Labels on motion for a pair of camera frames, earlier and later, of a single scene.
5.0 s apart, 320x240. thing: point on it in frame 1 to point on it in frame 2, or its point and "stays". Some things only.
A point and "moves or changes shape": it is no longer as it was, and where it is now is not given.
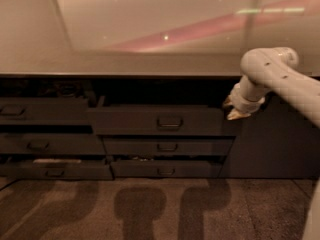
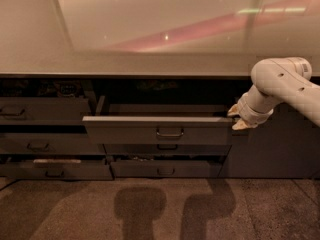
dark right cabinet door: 280,141 stays
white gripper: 242,103 to 249,113
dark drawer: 167,169 stays
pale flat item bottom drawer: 57,161 stays
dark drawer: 61,171 stays
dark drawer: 156,119 moves or changes shape
